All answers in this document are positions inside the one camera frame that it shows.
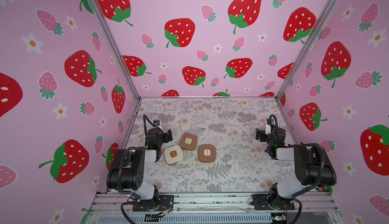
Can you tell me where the cream nail clipper case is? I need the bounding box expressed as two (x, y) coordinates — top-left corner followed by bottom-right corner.
(164, 145), (183, 165)

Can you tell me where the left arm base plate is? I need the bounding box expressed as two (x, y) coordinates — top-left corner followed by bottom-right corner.
(132, 195), (174, 212)

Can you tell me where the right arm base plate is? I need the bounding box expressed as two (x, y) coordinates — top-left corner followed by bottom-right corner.
(250, 194), (295, 210)

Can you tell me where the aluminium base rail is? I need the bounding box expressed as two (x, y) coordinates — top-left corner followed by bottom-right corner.
(91, 192), (338, 214)

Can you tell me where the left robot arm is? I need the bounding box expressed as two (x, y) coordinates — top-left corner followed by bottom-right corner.
(106, 127), (174, 215)

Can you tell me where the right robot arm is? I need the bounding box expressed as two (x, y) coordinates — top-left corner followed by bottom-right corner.
(251, 123), (336, 210)

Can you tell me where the dark brown nail clipper case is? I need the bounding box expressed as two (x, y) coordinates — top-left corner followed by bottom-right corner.
(198, 145), (217, 163)

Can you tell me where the light brown nail clipper case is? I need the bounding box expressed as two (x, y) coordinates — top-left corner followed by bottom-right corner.
(179, 133), (198, 151)

